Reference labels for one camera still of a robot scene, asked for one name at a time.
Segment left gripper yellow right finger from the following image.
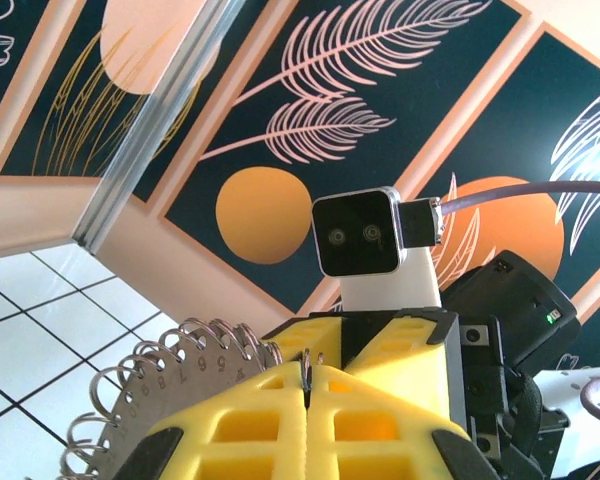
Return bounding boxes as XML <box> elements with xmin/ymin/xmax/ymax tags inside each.
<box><xmin>307</xmin><ymin>363</ymin><xmax>501</xmax><ymax>480</ymax></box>

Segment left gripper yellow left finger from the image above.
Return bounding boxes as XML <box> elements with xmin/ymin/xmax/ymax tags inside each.
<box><xmin>109</xmin><ymin>360</ymin><xmax>310</xmax><ymax>480</ymax></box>

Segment silver chain of rings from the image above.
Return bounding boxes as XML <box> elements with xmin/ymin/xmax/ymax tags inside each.
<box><xmin>59</xmin><ymin>317</ymin><xmax>286</xmax><ymax>480</ymax></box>

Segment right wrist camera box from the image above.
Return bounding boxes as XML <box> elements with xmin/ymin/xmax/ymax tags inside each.
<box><xmin>310</xmin><ymin>185</ymin><xmax>442</xmax><ymax>315</ymax></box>

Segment aluminium corner post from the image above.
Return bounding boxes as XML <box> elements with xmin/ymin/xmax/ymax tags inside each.
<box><xmin>72</xmin><ymin>0</ymin><xmax>264</xmax><ymax>254</ymax></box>

